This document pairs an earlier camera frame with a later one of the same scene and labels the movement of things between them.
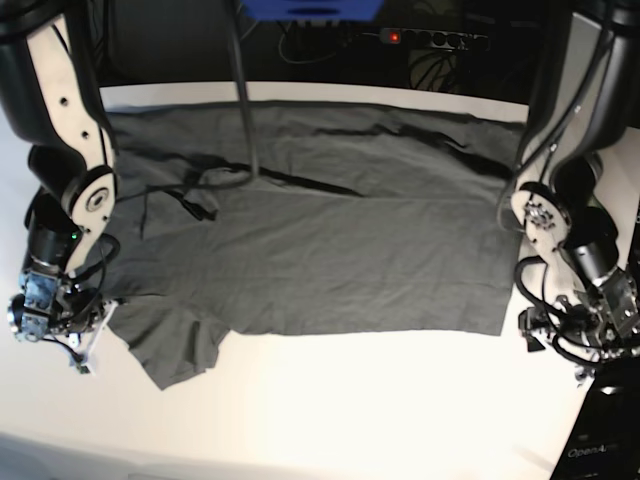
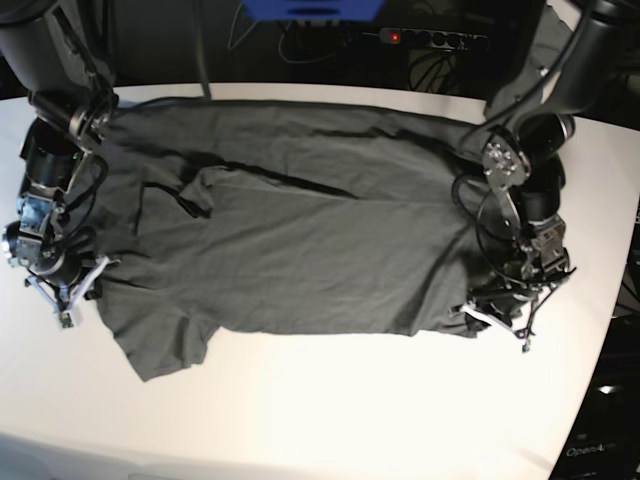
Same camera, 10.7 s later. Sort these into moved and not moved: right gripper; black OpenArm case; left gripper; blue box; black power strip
Moved: right gripper; left gripper
Not moved: blue box; black OpenArm case; black power strip
